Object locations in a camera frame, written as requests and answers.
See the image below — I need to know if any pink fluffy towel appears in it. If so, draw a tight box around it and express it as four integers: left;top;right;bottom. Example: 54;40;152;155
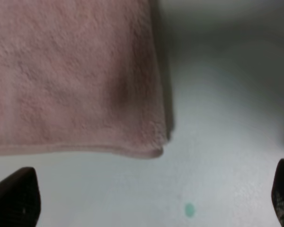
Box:
0;0;167;158

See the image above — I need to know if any small green table spot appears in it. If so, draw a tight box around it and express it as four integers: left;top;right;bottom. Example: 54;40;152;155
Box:
184;203;195;218

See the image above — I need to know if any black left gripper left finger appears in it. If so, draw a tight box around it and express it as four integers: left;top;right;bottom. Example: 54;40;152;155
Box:
0;167;41;227

